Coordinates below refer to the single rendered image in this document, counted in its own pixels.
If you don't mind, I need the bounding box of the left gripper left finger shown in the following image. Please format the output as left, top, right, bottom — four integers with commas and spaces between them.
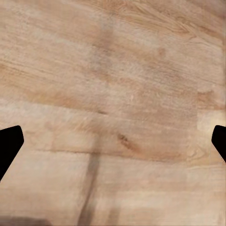
0, 125, 24, 181

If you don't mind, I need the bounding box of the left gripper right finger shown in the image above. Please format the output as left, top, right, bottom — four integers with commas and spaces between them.
211, 125, 226, 162

